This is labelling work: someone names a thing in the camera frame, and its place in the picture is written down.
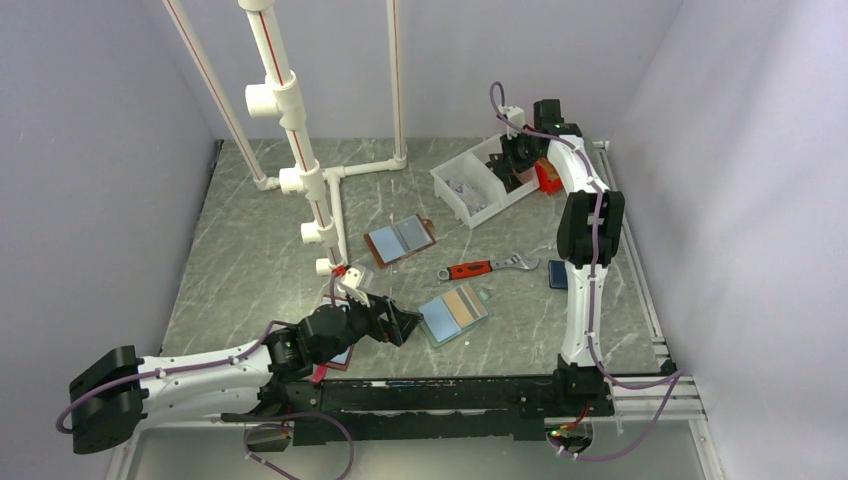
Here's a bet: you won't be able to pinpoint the purple cable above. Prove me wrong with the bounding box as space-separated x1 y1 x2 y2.
488 81 684 464
56 271 356 478

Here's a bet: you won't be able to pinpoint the red plastic bin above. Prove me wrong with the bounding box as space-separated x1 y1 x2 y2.
531 123 586 195

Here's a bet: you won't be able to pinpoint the white pvc pipe frame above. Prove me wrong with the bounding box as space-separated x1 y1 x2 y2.
163 1 408 278

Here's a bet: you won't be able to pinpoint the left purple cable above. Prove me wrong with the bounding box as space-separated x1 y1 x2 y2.
56 271 356 478

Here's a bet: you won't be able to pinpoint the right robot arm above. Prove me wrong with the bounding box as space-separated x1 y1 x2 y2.
490 98 625 415

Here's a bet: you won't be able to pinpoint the brown card holder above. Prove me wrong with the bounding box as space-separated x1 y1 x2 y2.
363 214 437 269

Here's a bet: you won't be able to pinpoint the navy blue card holder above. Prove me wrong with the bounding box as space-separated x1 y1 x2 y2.
547 260 568 290

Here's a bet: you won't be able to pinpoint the grey parts in bin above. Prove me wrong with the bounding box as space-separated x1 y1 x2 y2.
446 178 488 216

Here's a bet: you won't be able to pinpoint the white divided bin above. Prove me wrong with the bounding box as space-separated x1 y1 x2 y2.
430 136 539 229

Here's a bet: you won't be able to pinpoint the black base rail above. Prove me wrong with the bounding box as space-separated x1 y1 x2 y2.
220 373 615 446

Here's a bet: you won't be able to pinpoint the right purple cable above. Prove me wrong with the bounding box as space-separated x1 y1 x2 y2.
488 81 684 464

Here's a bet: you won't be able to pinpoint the red handled adjustable wrench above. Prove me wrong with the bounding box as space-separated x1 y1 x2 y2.
437 252 540 281

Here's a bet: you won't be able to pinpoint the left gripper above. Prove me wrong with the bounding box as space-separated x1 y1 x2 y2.
316 287 423 364

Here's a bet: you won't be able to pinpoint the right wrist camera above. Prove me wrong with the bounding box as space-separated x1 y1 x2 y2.
498 105 526 139

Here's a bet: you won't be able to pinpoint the red card holder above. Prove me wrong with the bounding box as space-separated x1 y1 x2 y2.
319 294 354 371

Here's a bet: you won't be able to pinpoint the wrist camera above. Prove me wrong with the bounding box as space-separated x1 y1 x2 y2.
498 105 526 139
330 265 373 307

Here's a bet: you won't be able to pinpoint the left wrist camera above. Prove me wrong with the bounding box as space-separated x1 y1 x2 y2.
330 265 373 307

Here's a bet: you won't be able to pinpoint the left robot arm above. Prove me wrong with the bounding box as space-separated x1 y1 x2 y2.
56 295 423 455

